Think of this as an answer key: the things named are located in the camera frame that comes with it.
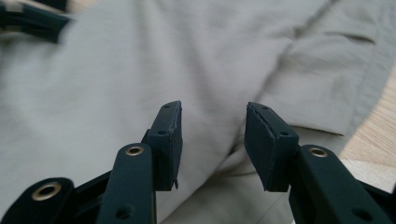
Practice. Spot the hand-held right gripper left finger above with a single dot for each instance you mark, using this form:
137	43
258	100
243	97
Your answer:
162	149

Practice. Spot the beige shorts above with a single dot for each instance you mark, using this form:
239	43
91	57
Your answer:
155	71

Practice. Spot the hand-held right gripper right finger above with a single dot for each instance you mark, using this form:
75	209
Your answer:
274	149

